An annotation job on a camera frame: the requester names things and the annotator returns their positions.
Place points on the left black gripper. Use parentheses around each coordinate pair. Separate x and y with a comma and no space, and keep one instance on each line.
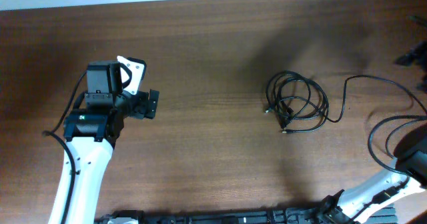
(141,111)

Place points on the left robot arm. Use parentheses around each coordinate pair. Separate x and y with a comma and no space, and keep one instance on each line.
(92,122)

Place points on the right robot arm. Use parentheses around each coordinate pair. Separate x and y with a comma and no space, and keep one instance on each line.
(406,175)

